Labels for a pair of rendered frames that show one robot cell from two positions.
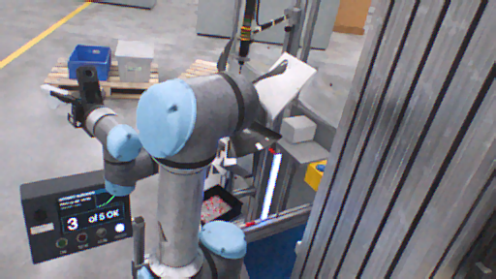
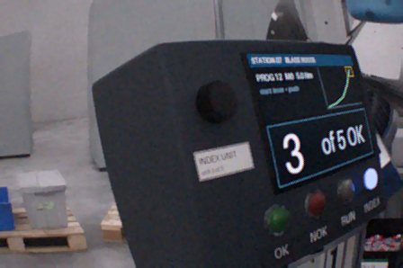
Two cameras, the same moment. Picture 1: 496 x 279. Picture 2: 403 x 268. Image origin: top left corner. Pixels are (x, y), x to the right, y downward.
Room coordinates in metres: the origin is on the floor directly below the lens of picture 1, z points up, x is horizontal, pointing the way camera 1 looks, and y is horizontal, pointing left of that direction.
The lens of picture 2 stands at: (0.22, 0.52, 1.25)
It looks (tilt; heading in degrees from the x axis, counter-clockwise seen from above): 8 degrees down; 356
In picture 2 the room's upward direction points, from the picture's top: 4 degrees counter-clockwise
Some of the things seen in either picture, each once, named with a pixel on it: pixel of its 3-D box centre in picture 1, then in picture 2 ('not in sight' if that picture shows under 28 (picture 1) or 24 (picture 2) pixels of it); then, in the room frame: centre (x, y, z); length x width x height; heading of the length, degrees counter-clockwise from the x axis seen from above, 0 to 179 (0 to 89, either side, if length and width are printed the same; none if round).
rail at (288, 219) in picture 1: (243, 233); not in sight; (1.10, -0.06, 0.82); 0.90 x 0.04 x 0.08; 126
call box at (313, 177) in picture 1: (326, 175); not in sight; (1.33, -0.38, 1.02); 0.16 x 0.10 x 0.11; 126
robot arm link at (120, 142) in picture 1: (118, 139); not in sight; (0.72, 0.30, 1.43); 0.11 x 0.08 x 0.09; 48
